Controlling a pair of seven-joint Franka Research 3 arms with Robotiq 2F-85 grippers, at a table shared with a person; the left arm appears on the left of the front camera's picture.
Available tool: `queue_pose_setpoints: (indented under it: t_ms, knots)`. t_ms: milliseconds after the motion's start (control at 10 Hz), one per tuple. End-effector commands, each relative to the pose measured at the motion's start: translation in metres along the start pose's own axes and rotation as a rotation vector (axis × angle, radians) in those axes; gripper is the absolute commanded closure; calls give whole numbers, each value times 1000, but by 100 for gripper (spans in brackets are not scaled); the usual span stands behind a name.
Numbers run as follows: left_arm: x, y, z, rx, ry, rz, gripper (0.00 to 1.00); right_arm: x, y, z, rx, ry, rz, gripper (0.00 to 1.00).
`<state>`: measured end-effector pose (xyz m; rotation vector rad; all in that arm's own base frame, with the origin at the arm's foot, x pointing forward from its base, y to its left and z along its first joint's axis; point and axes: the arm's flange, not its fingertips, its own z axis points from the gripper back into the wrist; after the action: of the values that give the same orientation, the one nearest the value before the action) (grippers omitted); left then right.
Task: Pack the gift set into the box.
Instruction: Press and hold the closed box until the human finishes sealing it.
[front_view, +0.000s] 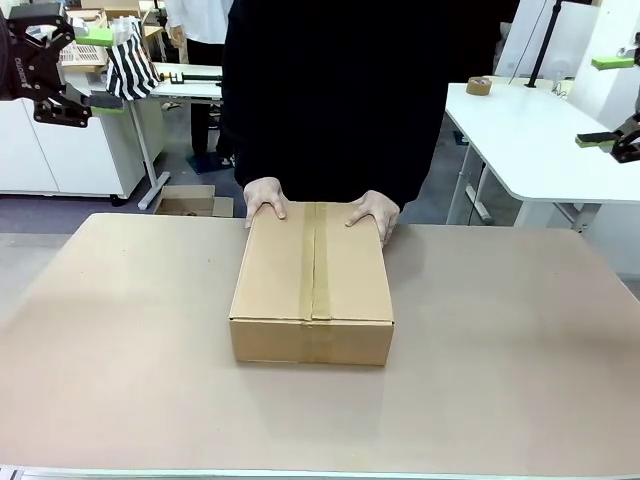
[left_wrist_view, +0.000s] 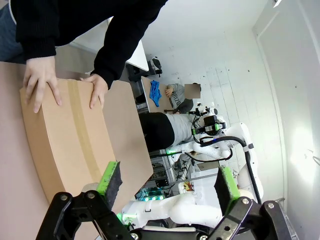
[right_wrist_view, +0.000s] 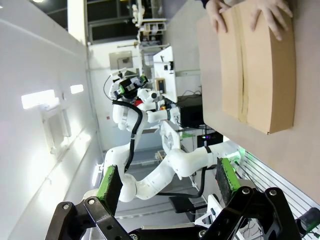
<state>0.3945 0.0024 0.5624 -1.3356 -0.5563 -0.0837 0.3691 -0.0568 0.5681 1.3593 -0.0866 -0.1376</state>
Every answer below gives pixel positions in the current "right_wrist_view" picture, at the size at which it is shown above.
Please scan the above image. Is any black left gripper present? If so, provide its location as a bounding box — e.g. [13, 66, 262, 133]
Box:
[118, 74, 149, 101]

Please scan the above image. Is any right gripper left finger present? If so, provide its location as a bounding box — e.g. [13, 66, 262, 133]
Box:
[44, 164, 136, 240]

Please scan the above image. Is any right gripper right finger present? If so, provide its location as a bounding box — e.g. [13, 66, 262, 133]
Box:
[199, 157, 302, 240]

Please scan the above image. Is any brown cardboard box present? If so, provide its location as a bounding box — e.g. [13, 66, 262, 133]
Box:
[216, 3, 297, 135]

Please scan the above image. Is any white fan housing box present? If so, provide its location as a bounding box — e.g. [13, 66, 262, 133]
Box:
[159, 121, 184, 156]

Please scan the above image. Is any person's right hand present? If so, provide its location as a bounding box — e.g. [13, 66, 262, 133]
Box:
[206, 0, 232, 34]

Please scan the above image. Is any person's left hand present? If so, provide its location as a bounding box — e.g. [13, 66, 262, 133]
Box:
[249, 0, 294, 41]

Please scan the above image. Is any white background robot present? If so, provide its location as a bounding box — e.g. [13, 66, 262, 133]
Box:
[136, 87, 181, 124]

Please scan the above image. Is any tall white equipment cabinet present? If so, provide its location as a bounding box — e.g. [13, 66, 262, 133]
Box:
[152, 45, 179, 104]

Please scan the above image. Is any black computer tower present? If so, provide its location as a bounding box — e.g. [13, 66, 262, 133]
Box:
[196, 131, 224, 149]

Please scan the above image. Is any background shelving rack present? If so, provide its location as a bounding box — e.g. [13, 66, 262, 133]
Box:
[138, 18, 168, 46]

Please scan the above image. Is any small rectangular ceiling light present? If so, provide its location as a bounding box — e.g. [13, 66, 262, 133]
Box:
[69, 84, 85, 95]

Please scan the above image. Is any white ceiling air conditioner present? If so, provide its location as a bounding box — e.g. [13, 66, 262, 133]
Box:
[41, 106, 73, 156]

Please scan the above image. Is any beige tape strip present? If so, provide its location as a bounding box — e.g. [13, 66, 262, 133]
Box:
[232, 4, 251, 123]

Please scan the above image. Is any large rectangular ceiling light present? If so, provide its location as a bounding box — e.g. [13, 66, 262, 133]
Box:
[21, 89, 56, 110]

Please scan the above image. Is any black base cable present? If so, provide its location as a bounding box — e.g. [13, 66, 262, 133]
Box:
[157, 166, 208, 199]

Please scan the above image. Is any black left arm strap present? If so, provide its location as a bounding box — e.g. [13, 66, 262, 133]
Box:
[204, 146, 214, 166]

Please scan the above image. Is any grey framed wall board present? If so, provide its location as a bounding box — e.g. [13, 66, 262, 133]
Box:
[109, 50, 133, 70]

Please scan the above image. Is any slotted aluminium base plate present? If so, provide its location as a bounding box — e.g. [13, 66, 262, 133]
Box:
[233, 149, 320, 226]

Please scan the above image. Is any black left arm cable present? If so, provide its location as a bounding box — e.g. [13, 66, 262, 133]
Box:
[111, 99, 144, 174]

